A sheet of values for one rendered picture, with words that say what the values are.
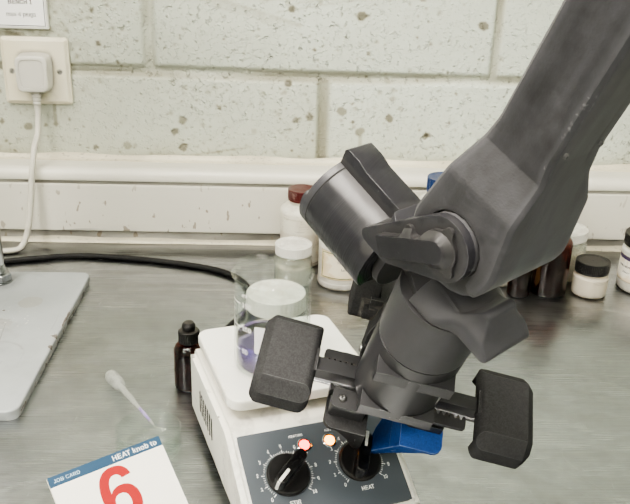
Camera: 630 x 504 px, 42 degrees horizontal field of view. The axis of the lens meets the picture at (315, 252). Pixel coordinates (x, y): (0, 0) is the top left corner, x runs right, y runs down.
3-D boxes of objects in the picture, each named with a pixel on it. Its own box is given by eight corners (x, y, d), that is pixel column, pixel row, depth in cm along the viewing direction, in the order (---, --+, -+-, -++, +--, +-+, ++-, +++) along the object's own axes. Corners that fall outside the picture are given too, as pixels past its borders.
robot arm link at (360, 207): (575, 209, 43) (430, 68, 48) (471, 255, 38) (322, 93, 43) (481, 335, 51) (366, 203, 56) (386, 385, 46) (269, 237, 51)
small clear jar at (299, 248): (271, 275, 103) (272, 236, 101) (308, 273, 104) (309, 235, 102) (276, 291, 99) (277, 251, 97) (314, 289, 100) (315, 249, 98)
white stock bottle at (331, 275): (310, 274, 104) (313, 192, 100) (356, 270, 105) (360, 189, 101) (325, 294, 98) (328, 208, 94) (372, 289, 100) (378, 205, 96)
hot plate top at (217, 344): (378, 389, 65) (379, 379, 64) (229, 414, 61) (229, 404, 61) (325, 321, 75) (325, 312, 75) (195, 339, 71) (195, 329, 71)
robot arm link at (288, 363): (574, 417, 48) (571, 331, 52) (263, 336, 47) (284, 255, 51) (519, 474, 54) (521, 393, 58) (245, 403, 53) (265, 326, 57)
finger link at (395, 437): (441, 455, 54) (447, 378, 58) (388, 442, 54) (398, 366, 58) (411, 495, 60) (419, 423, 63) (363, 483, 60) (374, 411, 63)
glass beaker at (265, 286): (327, 373, 66) (331, 277, 62) (258, 397, 62) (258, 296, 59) (279, 337, 71) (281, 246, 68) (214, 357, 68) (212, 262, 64)
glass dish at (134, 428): (111, 469, 67) (109, 447, 66) (120, 430, 72) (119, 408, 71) (179, 468, 67) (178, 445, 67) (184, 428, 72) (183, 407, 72)
